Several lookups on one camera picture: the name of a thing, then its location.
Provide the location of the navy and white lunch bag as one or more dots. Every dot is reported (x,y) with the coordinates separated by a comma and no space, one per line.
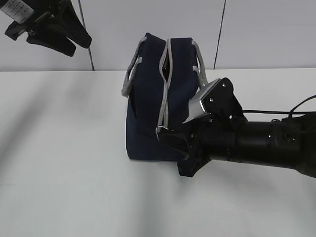
(162,77)

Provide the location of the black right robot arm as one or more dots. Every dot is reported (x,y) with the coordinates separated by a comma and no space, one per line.
(287,143)

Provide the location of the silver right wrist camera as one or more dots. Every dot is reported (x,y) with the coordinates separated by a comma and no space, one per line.
(216,98)

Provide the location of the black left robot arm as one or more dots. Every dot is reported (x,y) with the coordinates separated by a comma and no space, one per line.
(52,24)

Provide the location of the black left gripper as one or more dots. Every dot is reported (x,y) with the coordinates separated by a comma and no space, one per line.
(27,13)

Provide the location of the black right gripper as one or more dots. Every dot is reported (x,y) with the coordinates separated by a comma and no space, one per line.
(202,140)

